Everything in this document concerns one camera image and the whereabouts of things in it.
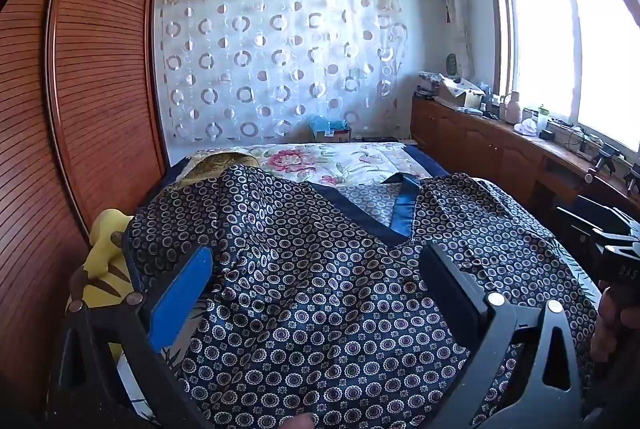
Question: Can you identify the floral bedspread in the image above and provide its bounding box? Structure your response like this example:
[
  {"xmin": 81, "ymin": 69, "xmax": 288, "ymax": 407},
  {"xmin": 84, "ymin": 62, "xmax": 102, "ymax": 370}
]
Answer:
[{"xmin": 164, "ymin": 141, "xmax": 453, "ymax": 230}]

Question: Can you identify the small black tripod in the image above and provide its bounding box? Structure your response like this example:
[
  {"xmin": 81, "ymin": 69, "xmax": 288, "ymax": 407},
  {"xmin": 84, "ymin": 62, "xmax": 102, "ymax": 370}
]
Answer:
[{"xmin": 584, "ymin": 144, "xmax": 624, "ymax": 183}]

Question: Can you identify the white window curtain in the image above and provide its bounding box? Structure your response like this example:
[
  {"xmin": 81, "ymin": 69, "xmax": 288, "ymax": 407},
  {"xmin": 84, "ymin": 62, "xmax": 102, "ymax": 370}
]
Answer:
[{"xmin": 434, "ymin": 0, "xmax": 477, "ymax": 80}]

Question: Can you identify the cardboard box with blue contents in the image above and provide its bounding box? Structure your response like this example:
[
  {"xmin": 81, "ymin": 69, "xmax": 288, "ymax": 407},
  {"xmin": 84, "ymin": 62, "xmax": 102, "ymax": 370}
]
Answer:
[{"xmin": 308, "ymin": 114, "xmax": 354, "ymax": 144}]

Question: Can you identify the floral storage box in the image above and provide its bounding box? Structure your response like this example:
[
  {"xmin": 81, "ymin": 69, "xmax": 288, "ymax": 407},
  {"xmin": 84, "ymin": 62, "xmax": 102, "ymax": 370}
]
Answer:
[{"xmin": 416, "ymin": 71, "xmax": 444, "ymax": 98}]

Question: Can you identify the long wooden cabinet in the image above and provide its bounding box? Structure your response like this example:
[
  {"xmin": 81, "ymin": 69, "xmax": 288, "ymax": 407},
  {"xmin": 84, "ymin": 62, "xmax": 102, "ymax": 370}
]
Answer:
[{"xmin": 410, "ymin": 93, "xmax": 640, "ymax": 230}]

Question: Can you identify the wooden slatted wardrobe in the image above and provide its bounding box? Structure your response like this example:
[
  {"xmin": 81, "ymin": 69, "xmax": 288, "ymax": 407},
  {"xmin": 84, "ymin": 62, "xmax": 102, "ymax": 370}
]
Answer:
[{"xmin": 0, "ymin": 0, "xmax": 169, "ymax": 415}]

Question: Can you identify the sheer circle-patterned curtain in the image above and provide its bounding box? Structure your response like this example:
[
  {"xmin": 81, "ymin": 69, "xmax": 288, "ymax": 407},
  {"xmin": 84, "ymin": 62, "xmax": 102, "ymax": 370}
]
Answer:
[{"xmin": 154, "ymin": 0, "xmax": 409, "ymax": 146}]

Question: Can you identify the open cardboard box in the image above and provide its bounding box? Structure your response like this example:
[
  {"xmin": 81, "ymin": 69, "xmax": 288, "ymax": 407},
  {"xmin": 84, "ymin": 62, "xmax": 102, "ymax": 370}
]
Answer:
[{"xmin": 437, "ymin": 76, "xmax": 487, "ymax": 110}]

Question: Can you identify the navy circle-patterned garment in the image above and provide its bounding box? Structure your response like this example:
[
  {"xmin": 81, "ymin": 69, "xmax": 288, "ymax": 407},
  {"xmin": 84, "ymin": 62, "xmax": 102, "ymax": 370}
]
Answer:
[{"xmin": 122, "ymin": 164, "xmax": 603, "ymax": 429}]

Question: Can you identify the wooden framed window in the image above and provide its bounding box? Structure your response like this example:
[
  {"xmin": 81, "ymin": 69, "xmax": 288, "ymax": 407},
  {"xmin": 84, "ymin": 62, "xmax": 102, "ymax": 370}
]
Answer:
[{"xmin": 481, "ymin": 0, "xmax": 640, "ymax": 156}]

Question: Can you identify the yellow plush toy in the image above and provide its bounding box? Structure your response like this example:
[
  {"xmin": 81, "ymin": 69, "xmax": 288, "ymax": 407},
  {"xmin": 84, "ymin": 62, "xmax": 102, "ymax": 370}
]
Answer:
[{"xmin": 80, "ymin": 209, "xmax": 137, "ymax": 362}]

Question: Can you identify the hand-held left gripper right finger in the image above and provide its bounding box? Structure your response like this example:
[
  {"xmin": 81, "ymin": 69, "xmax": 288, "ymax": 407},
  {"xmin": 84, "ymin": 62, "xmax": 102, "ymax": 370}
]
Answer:
[{"xmin": 419, "ymin": 241, "xmax": 586, "ymax": 429}]

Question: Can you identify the person's right hand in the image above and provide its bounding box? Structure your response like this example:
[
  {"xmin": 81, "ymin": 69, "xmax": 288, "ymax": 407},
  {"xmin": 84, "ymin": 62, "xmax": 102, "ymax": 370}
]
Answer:
[{"xmin": 589, "ymin": 281, "xmax": 640, "ymax": 392}]

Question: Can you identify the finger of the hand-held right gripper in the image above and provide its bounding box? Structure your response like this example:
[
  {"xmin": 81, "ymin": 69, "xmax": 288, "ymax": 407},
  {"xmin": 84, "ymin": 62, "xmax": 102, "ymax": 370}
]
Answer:
[
  {"xmin": 555, "ymin": 206, "xmax": 602, "ymax": 241},
  {"xmin": 575, "ymin": 195, "xmax": 640, "ymax": 232}
]

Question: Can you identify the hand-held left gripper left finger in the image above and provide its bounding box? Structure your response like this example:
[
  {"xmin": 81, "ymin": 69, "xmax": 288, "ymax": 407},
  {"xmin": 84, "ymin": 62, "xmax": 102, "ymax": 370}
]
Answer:
[{"xmin": 47, "ymin": 221, "xmax": 216, "ymax": 429}]

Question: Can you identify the mustard patterned pillow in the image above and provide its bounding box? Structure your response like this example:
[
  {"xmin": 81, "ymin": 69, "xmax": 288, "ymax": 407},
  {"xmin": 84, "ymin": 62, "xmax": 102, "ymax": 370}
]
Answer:
[{"xmin": 181, "ymin": 151, "xmax": 262, "ymax": 186}]

